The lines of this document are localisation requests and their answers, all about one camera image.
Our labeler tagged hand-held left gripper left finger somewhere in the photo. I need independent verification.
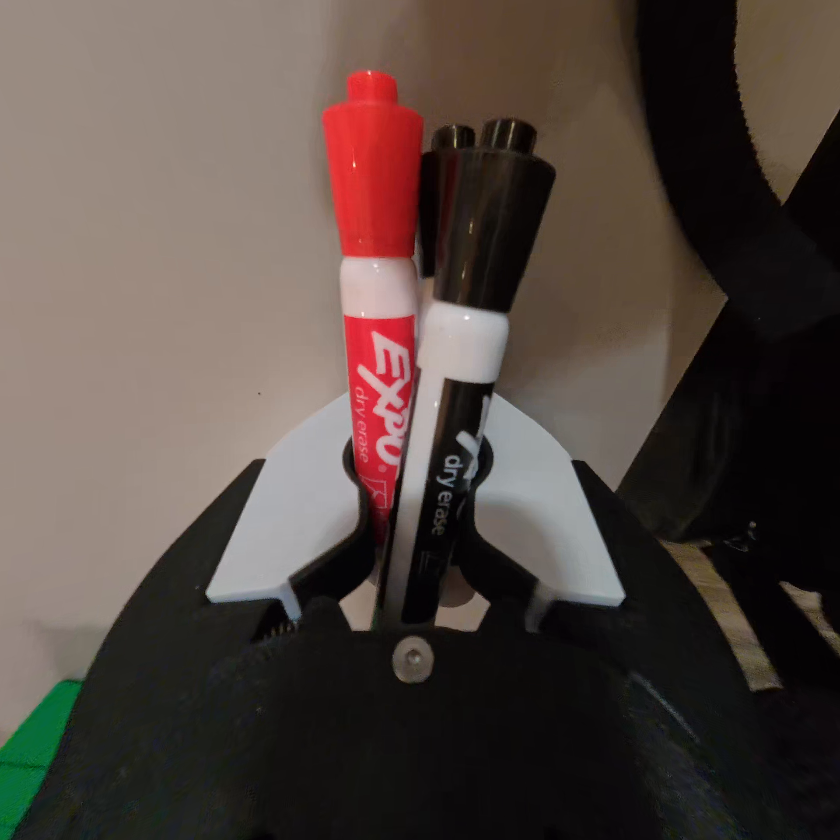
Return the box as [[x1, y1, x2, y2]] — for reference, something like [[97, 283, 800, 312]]
[[206, 392, 378, 621]]

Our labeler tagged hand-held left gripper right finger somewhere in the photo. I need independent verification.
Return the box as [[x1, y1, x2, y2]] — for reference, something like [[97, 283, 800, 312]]
[[461, 394, 626, 634]]

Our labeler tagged black dry erase marker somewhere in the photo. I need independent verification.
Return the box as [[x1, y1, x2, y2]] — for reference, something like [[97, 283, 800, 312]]
[[374, 118, 557, 632], [417, 123, 483, 608]]

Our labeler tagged red dry erase marker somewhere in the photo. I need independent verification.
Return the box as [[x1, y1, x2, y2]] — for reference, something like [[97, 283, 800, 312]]
[[322, 69, 424, 546]]

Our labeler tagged black velcro strap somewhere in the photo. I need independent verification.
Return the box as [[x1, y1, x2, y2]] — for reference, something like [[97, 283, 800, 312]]
[[635, 0, 840, 342]]

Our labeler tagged green cloth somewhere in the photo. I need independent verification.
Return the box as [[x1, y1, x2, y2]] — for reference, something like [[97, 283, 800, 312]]
[[0, 679, 83, 840]]

